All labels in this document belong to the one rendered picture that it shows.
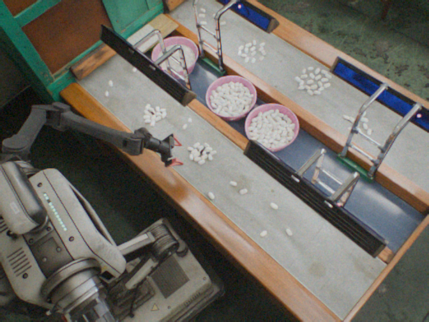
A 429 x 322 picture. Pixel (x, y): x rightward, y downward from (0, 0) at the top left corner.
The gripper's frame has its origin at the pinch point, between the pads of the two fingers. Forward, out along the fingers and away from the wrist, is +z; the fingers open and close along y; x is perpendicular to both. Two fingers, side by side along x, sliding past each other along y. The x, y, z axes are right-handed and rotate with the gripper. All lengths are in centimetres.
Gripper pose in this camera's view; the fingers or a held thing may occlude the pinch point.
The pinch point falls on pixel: (180, 154)
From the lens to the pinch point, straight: 185.4
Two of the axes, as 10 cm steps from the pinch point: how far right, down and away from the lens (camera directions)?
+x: 7.1, -4.1, -5.7
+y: 1.2, 8.7, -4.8
